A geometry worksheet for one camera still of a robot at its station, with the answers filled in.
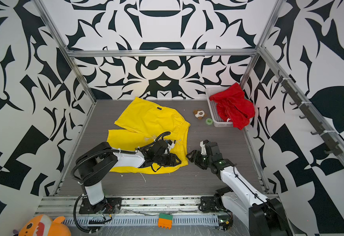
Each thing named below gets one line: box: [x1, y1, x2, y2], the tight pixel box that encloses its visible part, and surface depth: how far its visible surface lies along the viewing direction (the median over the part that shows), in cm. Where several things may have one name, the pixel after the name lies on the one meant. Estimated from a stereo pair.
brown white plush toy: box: [192, 109, 207, 120], surface depth 110 cm
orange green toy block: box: [158, 212, 173, 230], surface depth 71 cm
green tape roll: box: [205, 118, 213, 126], surface depth 109 cm
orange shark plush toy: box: [12, 214, 72, 236], surface depth 65 cm
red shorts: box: [209, 82, 256, 130], surface depth 105 cm
